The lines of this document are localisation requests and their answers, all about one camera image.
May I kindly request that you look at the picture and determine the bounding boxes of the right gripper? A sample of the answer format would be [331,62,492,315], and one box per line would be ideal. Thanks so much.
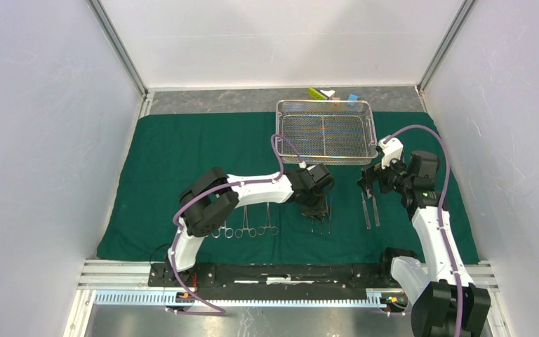
[357,152,413,198]

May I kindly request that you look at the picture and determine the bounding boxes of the pointed steel tweezers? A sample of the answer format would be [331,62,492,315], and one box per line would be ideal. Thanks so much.
[326,197,333,234]

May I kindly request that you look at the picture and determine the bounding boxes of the steel scalpel handle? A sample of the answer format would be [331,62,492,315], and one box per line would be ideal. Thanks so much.
[371,195,380,227]

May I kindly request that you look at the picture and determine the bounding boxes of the metal mesh instrument tray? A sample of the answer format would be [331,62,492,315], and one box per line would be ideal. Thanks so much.
[274,100,378,166]

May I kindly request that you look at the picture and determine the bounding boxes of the steel forceps with ring handles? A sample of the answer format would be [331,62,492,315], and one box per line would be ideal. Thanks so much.
[212,222,234,239]

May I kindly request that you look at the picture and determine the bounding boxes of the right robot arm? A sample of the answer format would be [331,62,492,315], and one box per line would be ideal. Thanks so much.
[357,150,491,336]

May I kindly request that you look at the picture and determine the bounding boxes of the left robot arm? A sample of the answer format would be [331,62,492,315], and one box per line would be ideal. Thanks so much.
[152,163,335,286]

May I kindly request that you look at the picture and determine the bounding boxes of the white small block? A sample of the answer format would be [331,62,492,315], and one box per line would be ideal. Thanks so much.
[320,90,335,100]

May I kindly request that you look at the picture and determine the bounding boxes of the yellow-green lego brick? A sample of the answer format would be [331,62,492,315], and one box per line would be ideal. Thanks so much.
[307,87,328,100]

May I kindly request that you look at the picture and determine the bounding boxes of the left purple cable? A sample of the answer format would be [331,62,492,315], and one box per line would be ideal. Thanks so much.
[169,134,307,317]

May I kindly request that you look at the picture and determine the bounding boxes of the purple cable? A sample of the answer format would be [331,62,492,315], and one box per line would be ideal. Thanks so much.
[380,124,464,337]
[169,134,307,317]

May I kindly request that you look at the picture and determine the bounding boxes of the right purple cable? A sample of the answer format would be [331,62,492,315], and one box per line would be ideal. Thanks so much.
[380,124,464,337]

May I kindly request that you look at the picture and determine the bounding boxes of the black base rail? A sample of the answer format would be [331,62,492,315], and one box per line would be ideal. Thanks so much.
[147,263,409,312]

